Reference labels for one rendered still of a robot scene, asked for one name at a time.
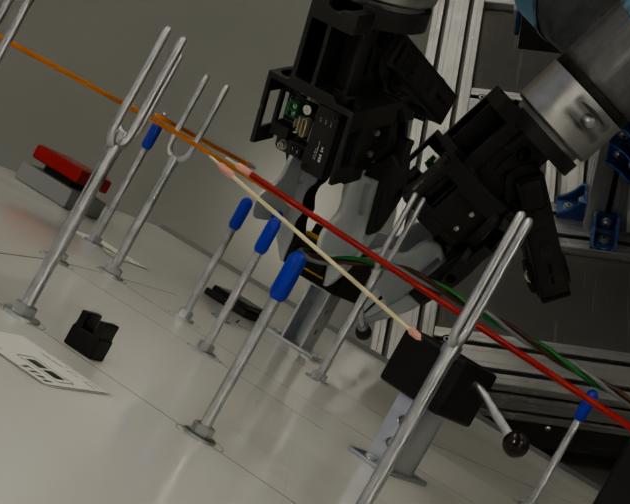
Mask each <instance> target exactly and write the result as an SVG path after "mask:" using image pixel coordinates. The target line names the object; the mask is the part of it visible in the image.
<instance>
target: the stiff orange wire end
mask: <svg viewBox="0 0 630 504"><path fill-rule="evenodd" d="M154 116H155V117H156V118H158V119H160V120H162V121H163V122H164V123H166V124H167V125H169V126H171V127H173V128H175V127H176V125H177V123H175V122H173V121H171V120H170V119H168V118H166V117H164V116H162V115H160V114H158V113H155V115H154ZM181 132H183V133H184V134H186V135H188V136H190V137H192V138H194V139H195V137H196V135H197V134H195V133H193V132H192V131H190V130H188V129H186V128H184V127H182V129H181ZM200 142H201V143H203V144H205V145H207V146H209V147H211V148H213V149H214V150H216V151H218V152H220V153H222V154H224V155H226V156H228V157H230V158H231V159H233V160H235V161H237V162H239V163H241V164H243V165H244V166H246V167H247V168H249V169H251V168H253V169H256V167H254V166H253V164H252V163H251V162H249V161H248V160H243V159H242V158H240V157H238V156H236V155H234V154H232V153H230V152H229V151H227V150H225V149H223V148H221V147H219V146H218V145H216V144H214V143H212V142H210V141H208V140H206V139H205V138H203V137H202V139H201V141H200Z"/></svg>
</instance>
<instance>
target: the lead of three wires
mask: <svg viewBox="0 0 630 504"><path fill-rule="evenodd" d="M296 251H300V252H302V253H304V254H305V257H306V262H312V263H315V264H319V265H328V266H332V265H331V264H330V263H329V262H328V261H327V260H325V259H324V258H323V257H322V256H321V255H318V254H314V253H310V252H309V251H311V249H309V248H298V249H297V250H296ZM330 258H331V259H332V260H333V261H335V262H336V263H337V264H338V265H351V266H367V267H374V265H375V261H374V260H372V259H371V258H369V257H363V258H361V257H355V256H334V257H330Z"/></svg>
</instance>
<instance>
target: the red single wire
mask: <svg viewBox="0 0 630 504"><path fill-rule="evenodd" d="M225 159H226V160H227V161H229V162H230V163H232V164H233V165H235V167H236V169H237V170H238V171H239V172H241V173H242V174H244V175H245V176H247V177H250V178H251V179H253V180H254V181H256V182H257V183H259V184H260V185H262V186H263V187H265V188H266V189H268V190H269V191H271V192H272V193H274V194H275V195H277V196H278V197H280V198H281V199H283V200H284V201H286V202H287V203H288V204H290V205H291V206H293V207H294V208H296V209H297V210H299V211H300V212H302V213H303V214H305V215H306V216H308V217H309V218H311V219H312V220H314V221H315V222H317V223H318V224H320V225H321V226H323V227H324V228H326V229H327V230H329V231H330V232H332V233H333V234H335V235H336V236H338V237H339V238H341V239H342V240H344V241H345V242H347V243H348V244H350V245H351V246H353V247H354V248H356V249H357V250H359V251H360V252H362V253H363V254H365V255H366V256H368V257H369V258H371V259H372V260H374V261H375V262H377V263H378V264H380V265H381V266H383V267H384V268H386V269H387V270H389V271H390V272H392V273H393V274H395V275H396V276H398V277H399V278H401V279H402V280H404V281H405V282H407V283H408V284H410V285H411V286H413V287H414V288H416V289H417V290H419V291H420V292H422V293H423V294H425V295H426V296H428V297H429V298H431V299H432V300H434V301H435V302H437V303H438V304H440V305H441V306H443V307H444V308H446V309H447V310H449V311H450V312H452V313H453V314H455V315H456V316H459V314H460V312H461V310H460V309H458V308H457V307H455V306H454V305H452V304H451V303H449V302H448V301H446V300H445V299H443V298H442V297H440V296H439V295H437V294H436V293H434V292H433V291H431V290H430V289H428V288H427V287H425V286H424V285H422V284H421V283H419V282H418V281H416V280H415V279H413V278H412V277H410V276H409V275H407V274H406V273H404V272H403V271H401V270H400V269H398V268H397V267H395V266H394V265H392V264H391V263H389V262H388V261H386V260H385V259H383V258H382V257H380V256H379V255H377V254H376V253H374V252H373V251H371V250H370V249H368V248H367V247H365V246H364V245H362V244H361V243H359V242H358V241H356V240H355V239H353V238H352V237H350V236H349V235H347V234H346V233H344V232H342V231H341V230H339V229H338V228H336V227H335V226H333V225H332V224H330V223H329V222H327V221H326V220H324V219H323V218H321V217H320V216H318V215H317V214H315V213H314V212H312V211H311V210H309V209H308V208H306V207H305V206H303V205H302V204H300V203H299V202H297V201H296V200H294V199H293V198H291V197H290V196H288V195H287V194H285V193H284V192H282V191H281V190H279V189H278V188H276V187H275V186H273V185H272V184H270V183H269V182H267V181H266V180H264V179H263V178H261V177H260V176H258V175H257V174H255V173H254V172H253V171H252V170H250V169H249V168H247V167H246V166H244V165H243V164H241V163H236V162H234V161H233V160H231V159H230V158H228V157H225ZM475 328H476V329H477V330H479V331H480V332H482V333H483V334H485V335H486V336H488V337H489V338H491V339H492V340H494V341H495V342H497V343H498V344H500V345H501V346H503V347H504V348H506V349H507V350H509V351H510V352H512V353H513V354H515V355H516V356H518V357H519V358H521V359H522V360H524V361H525V362H527V363H528V364H530V365H531V366H533V367H534V368H536V369H537V370H539V371H540V372H542V373H543V374H545V375H546V376H548V377H549V378H551V379H552V380H554V381H555V382H557V383H558V384H560V385H561V386H563V387H564V388H566V389H567V390H569V391H570V392H572V393H573V394H575V395H576V396H578V397H579V398H581V399H582V400H584V401H585V402H587V403H588V404H590V405H591V406H593V407H594V408H596V409H597V410H599V411H600V412H602V413H603V414H605V415H606V416H608V417H609V418H611V419H612V420H614V421H615V422H617V423H618V424H620V425H621V426H623V427H624V428H626V429H627V430H629V431H630V422H628V421H627V420H625V419H624V418H622V417H621V416H619V415H618V414H616V413H615V412H613V411H612V410H610V409H609V408H607V407H606V406H604V405H603V404H601V403H600V402H598V401H597V400H595V399H594V398H592V397H591V396H589V395H588V394H586V393H585V392H583V391H582V390H580V389H579V388H577V387H576V386H574V385H573V384H571V383H570V382H568V381H567V380H565V379H564V378H562V377H561V376H559V375H558V374H556V373H555V372H553V371H552V370H550V369H549V368H547V367H546V366H544V365H543V364H541V363H540V362H538V361H537V360H535V359H534V358H532V357H531V356H529V355H528V354H526V353H525V352H523V351H522V350H520V349H519V348H517V347H516V346H514V345H513V344H511V343H510V342H508V341H506V340H505V339H503V338H502V337H500V336H499V335H497V334H496V333H494V332H493V331H491V330H490V329H488V328H487V327H485V326H484V325H482V324H481V323H479V322H478V323H477V325H476V327H475Z"/></svg>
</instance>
